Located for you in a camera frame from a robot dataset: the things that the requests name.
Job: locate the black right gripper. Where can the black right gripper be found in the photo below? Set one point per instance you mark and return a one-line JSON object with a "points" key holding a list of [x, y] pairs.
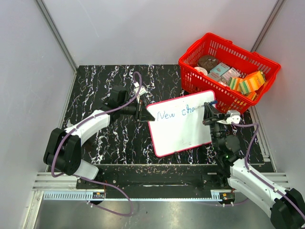
{"points": [[208, 119]]}

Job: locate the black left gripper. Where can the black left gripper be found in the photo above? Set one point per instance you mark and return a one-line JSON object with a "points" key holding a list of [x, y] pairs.
{"points": [[142, 114]]}

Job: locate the white blue whiteboard marker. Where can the white blue whiteboard marker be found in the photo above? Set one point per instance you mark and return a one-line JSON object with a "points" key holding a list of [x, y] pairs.
{"points": [[212, 103]]}

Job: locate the pink framed whiteboard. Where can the pink framed whiteboard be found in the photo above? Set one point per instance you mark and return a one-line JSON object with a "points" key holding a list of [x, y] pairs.
{"points": [[178, 123]]}

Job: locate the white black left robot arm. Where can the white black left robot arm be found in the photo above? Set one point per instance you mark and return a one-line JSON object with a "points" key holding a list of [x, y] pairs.
{"points": [[63, 151]]}

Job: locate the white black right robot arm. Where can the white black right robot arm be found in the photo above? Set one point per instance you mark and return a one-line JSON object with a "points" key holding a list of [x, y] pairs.
{"points": [[285, 208]]}

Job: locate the yellow green sponge pack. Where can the yellow green sponge pack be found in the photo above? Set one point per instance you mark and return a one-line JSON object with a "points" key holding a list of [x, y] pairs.
{"points": [[234, 82]]}

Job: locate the white tape roll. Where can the white tape roll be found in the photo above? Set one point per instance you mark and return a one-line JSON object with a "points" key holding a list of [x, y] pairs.
{"points": [[201, 70]]}

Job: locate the teal small box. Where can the teal small box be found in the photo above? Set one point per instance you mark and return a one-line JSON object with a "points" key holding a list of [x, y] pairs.
{"points": [[220, 69]]}

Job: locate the pink white small box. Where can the pink white small box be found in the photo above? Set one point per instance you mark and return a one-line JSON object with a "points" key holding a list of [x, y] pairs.
{"points": [[231, 73]]}

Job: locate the red plastic shopping basket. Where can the red plastic shopping basket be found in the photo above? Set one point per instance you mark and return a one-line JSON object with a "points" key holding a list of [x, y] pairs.
{"points": [[225, 51]]}

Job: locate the brown round item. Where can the brown round item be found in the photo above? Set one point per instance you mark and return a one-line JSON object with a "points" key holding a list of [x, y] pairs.
{"points": [[207, 62]]}

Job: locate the orange sponge pack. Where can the orange sponge pack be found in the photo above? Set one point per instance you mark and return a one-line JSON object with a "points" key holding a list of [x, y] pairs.
{"points": [[252, 82]]}

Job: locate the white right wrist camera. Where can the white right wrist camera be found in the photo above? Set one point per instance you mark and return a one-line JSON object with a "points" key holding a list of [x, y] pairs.
{"points": [[233, 117]]}

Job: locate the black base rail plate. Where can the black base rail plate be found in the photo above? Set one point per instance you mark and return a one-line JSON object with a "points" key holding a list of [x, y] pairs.
{"points": [[201, 176]]}

